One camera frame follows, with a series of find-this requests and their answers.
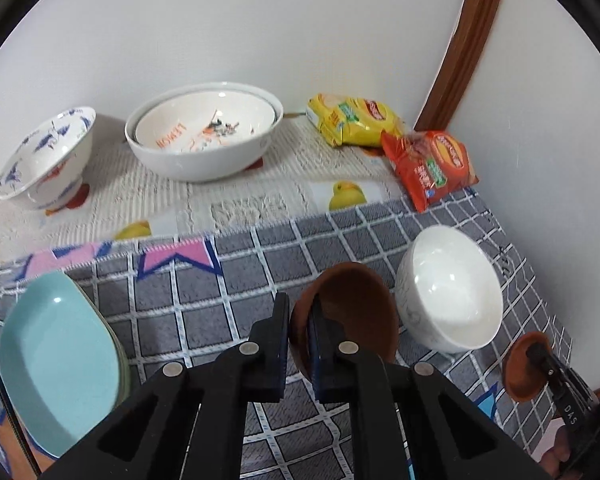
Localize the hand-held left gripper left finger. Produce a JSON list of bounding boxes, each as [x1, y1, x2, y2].
[[40, 292, 292, 480]]

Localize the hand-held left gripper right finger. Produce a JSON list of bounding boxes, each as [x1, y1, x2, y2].
[[307, 300, 551, 480]]

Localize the green square plate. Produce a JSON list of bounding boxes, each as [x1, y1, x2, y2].
[[72, 280, 131, 403]]

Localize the large white bowl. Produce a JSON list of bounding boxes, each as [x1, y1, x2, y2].
[[125, 81, 284, 182]]

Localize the white bowl with orange print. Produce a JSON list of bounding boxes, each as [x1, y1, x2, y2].
[[134, 91, 277, 153]]

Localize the black tripod leg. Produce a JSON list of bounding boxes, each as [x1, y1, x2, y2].
[[0, 332, 42, 476]]

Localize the white printed table mat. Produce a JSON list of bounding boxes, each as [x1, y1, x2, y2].
[[0, 110, 406, 266]]

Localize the grey checked tablecloth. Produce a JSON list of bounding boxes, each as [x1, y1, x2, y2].
[[0, 187, 576, 480]]

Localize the red snack packet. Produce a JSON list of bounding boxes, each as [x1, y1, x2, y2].
[[381, 130, 480, 213]]

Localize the person's right hand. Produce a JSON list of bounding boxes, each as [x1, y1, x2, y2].
[[539, 427, 578, 478]]

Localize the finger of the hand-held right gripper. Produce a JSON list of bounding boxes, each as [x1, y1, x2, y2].
[[525, 342, 571, 386]]

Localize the yellow snack packet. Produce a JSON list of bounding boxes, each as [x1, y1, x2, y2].
[[307, 93, 408, 148]]

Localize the small brown dish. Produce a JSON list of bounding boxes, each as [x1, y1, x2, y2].
[[290, 262, 398, 383], [502, 331, 556, 403]]

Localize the teal square plate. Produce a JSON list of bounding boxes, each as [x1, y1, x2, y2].
[[0, 270, 123, 458]]

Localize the plain white bowl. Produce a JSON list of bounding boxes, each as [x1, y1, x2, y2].
[[395, 225, 504, 354]]

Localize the brown wooden door frame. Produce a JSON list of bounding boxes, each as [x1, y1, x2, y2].
[[412, 0, 508, 133]]

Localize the blue patterned white bowl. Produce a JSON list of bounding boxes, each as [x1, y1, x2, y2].
[[0, 106, 97, 211]]

